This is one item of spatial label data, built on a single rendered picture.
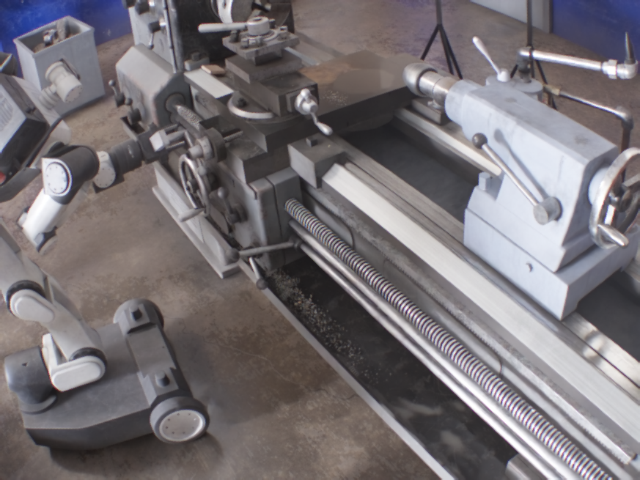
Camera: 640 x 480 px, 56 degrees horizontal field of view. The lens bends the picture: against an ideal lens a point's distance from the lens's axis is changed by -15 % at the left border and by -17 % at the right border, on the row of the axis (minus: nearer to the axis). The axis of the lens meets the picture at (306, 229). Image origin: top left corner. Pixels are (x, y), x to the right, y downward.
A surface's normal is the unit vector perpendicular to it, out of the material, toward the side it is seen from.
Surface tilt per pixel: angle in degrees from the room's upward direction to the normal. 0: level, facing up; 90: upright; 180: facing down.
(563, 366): 36
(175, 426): 90
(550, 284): 90
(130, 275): 0
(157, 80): 32
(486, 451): 0
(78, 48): 90
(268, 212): 90
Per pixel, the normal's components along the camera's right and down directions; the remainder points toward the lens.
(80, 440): 0.14, 0.59
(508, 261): -0.85, 0.38
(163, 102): 0.52, 0.47
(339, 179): -0.58, -0.42
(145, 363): -0.10, -0.79
